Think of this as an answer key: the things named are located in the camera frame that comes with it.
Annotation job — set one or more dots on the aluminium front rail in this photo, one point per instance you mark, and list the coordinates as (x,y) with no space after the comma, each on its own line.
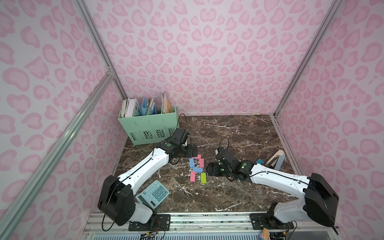
(182,226)

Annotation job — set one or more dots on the teal block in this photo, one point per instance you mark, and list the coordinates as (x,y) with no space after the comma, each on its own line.
(259,161)

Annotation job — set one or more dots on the teal calculator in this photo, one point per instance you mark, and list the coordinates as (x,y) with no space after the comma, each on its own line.
(153,195)

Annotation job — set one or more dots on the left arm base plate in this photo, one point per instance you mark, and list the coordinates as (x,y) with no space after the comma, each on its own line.
(156,222)

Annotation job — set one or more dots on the papers in organizer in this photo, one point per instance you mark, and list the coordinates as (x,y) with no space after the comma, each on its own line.
(132,108)

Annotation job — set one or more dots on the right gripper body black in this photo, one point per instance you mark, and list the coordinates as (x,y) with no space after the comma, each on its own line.
(214,169)

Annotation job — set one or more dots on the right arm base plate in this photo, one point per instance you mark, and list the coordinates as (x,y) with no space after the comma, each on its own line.
(262,221)

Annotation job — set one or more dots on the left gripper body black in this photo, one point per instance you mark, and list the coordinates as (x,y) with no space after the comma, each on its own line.
(188,149)

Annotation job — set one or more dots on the mint green file organizer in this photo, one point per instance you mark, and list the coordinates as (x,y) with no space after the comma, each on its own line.
(150,129)

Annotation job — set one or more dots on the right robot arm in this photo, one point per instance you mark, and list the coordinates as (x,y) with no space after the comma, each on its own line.
(315,200)

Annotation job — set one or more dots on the light blue block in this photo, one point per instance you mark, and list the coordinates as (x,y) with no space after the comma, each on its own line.
(197,169)

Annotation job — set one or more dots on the wooden and blue arch blocks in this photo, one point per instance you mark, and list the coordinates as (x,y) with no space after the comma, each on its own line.
(276,161)

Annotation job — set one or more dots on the green block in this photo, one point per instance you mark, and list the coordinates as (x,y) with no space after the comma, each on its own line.
(203,178)

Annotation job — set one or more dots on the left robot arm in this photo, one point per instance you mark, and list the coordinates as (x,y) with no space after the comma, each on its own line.
(117,200)

